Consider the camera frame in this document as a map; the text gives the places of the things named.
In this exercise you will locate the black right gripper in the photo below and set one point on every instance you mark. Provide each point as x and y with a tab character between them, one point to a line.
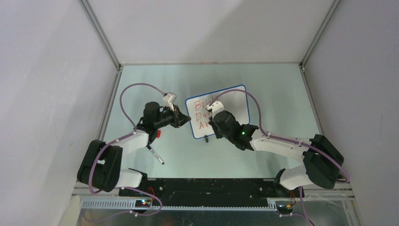
218	134

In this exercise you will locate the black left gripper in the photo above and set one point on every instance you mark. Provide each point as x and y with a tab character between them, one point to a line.
179	118

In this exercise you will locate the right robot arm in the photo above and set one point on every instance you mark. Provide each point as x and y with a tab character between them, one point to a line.
319	161

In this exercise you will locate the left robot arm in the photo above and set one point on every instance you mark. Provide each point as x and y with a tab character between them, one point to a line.
101	166

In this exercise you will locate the white blue-framed whiteboard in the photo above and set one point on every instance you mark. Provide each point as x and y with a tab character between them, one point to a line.
235	102

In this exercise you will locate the black whiteboard marker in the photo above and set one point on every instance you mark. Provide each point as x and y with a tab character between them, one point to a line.
155	154

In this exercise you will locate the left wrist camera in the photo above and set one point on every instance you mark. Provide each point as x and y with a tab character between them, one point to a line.
168	100

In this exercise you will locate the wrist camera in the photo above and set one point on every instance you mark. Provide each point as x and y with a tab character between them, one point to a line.
215	108
168	100

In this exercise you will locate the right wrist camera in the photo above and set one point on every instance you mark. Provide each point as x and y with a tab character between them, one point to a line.
215	108

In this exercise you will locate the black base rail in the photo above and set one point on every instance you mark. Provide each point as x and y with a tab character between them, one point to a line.
208	194

